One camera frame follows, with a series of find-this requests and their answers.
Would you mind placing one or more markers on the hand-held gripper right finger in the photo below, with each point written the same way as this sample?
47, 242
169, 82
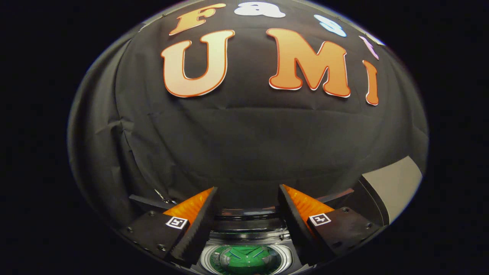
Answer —
300, 229

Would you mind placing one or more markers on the green polo shirt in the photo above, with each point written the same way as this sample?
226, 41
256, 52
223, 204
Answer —
246, 259

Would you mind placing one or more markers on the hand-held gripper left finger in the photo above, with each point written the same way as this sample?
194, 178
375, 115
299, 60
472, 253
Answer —
196, 233

